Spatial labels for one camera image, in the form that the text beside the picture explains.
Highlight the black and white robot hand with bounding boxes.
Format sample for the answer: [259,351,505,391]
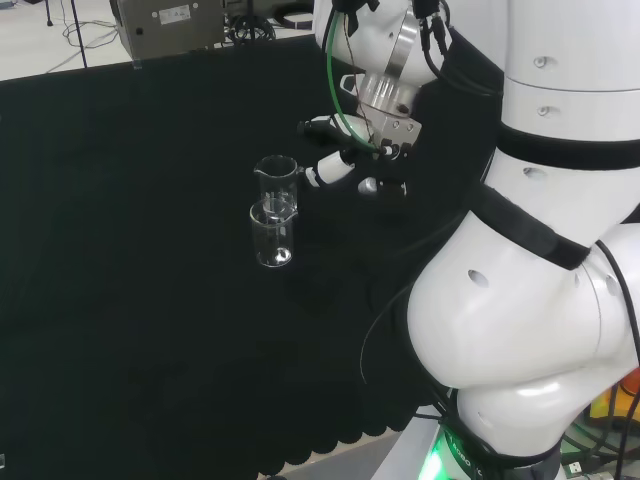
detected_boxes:
[298,113,422,201]

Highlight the clear glass beaker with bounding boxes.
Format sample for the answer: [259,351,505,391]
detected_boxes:
[253,155,300,214]
[248,198,299,270]

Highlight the grey metal box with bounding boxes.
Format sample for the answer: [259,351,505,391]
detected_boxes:
[108,0,226,60]

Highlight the black cloth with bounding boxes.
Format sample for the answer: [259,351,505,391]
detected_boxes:
[0,30,506,477]

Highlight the thin black pole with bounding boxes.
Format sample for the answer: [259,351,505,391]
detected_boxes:
[69,0,90,69]

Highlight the yellow stop button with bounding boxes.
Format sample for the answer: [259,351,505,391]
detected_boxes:
[589,369,640,432]

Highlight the thin green cable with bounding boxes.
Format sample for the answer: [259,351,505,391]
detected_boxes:
[325,8,384,154]

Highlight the thick black cable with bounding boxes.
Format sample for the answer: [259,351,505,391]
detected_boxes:
[597,238,640,371]

